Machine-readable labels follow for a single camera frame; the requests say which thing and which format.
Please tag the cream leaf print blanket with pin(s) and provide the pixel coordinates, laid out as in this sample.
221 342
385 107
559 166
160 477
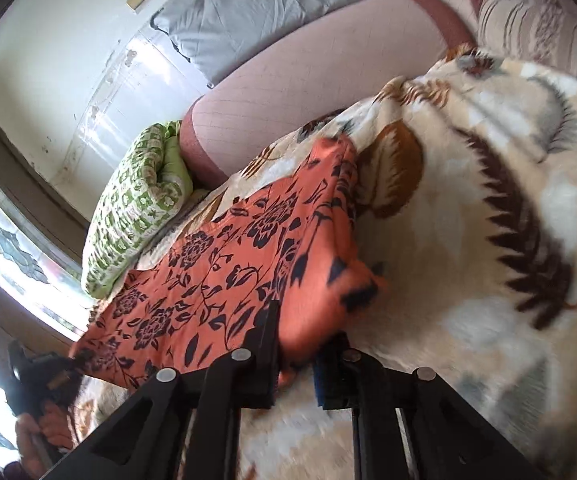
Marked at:
468 240

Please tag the tall stained glass window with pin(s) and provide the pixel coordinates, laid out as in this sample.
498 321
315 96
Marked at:
13 250

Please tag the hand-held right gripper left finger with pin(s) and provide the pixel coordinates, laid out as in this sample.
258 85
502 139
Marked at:
256 375

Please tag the orange floral garment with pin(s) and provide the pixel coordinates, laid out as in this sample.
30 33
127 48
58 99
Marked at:
248 260

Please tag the green patterned pillow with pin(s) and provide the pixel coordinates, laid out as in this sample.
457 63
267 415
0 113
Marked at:
128 210

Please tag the grey pillow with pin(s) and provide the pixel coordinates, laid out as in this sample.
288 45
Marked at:
268 5

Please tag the striped floral cushion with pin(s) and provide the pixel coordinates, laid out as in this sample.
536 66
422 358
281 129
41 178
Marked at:
543 15

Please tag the brown wooden door frame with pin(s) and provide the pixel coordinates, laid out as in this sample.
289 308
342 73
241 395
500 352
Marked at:
18 175

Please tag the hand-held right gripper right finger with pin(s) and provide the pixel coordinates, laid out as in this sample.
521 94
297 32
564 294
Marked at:
324 385

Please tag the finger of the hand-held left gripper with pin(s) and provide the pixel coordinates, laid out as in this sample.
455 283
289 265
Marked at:
16 357

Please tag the person's left hand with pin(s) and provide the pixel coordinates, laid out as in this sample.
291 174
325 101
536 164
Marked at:
56 427

